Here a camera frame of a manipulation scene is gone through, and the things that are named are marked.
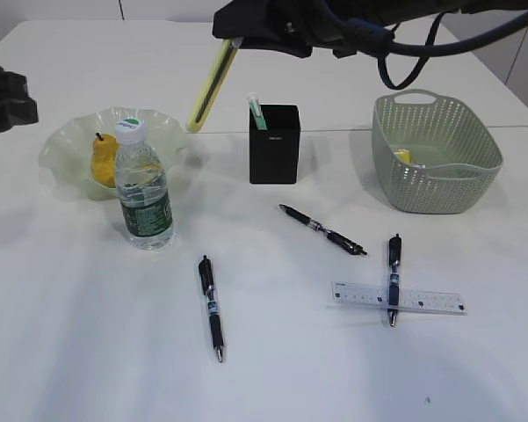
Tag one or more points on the green perforated plastic basket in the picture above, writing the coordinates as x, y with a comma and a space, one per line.
460, 155

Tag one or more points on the yellow utility knife packaging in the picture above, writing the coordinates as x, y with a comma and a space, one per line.
405, 156

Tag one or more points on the black square pen holder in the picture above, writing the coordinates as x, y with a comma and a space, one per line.
274, 152

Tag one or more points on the clear water bottle green label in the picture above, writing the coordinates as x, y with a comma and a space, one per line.
142, 188

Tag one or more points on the black gel pen centre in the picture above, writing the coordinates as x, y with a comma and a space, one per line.
337, 239

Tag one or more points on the black gel pen left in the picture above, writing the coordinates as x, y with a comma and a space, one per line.
213, 312

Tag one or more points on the clear plastic ruler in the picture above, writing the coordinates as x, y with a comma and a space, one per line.
402, 300

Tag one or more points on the yellow pear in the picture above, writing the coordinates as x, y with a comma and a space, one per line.
102, 166

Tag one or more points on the green wavy glass plate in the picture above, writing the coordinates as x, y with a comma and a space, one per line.
67, 152

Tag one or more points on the yellow-green pen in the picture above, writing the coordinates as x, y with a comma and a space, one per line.
213, 84

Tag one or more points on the mint green utility knife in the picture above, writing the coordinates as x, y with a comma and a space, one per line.
257, 112

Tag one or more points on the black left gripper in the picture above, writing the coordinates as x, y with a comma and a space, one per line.
17, 108

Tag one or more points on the black blue gel pen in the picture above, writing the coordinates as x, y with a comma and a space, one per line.
394, 262

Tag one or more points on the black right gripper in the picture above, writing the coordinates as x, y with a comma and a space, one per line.
291, 27

